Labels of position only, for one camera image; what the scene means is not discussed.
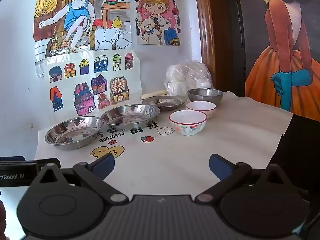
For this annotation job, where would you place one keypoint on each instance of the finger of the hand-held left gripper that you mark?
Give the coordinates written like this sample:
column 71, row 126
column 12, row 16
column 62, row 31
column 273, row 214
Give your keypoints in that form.
column 48, row 162

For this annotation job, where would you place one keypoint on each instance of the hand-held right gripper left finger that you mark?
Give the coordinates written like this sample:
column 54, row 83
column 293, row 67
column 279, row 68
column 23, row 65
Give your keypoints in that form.
column 103, row 166

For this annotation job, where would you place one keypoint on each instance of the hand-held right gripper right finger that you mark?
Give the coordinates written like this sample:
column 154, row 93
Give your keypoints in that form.
column 220, row 166

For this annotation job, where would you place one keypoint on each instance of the stainless steel plate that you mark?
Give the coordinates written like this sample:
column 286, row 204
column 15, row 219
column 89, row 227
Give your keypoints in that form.
column 75, row 135
column 162, row 102
column 130, row 118

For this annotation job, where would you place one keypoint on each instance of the white red-rimmed ceramic bowl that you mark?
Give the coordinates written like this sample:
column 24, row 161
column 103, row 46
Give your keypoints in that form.
column 201, row 105
column 187, row 127

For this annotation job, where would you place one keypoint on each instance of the stainless steel bowl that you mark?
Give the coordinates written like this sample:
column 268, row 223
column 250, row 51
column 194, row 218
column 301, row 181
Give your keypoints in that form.
column 205, row 97

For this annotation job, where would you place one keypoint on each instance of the white cartoon printed tablecloth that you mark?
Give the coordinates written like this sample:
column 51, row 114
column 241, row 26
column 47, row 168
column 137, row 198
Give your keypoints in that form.
column 175, row 150

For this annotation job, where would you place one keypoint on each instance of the rolled white paper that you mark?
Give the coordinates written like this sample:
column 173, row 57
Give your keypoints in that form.
column 152, row 95

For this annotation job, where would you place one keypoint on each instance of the colourful houses drawing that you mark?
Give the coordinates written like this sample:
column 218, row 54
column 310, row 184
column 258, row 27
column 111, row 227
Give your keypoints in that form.
column 100, row 80

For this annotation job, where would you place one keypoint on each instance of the plastic bag of steamed buns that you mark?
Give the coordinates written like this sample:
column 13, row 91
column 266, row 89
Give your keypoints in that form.
column 185, row 77

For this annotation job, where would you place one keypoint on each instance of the orange dress woman painting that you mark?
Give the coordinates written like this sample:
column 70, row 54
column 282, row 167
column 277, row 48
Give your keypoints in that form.
column 287, row 67

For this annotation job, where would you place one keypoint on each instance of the child with fan drawing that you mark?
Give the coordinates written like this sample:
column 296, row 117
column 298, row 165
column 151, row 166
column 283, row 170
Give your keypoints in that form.
column 80, row 17

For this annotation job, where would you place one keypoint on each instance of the cartoon girl with teddy drawing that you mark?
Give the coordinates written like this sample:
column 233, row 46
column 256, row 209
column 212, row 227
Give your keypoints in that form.
column 155, row 12

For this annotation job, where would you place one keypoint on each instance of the brown wooden frame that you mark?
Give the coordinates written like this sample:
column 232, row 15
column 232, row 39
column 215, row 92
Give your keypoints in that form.
column 203, row 30

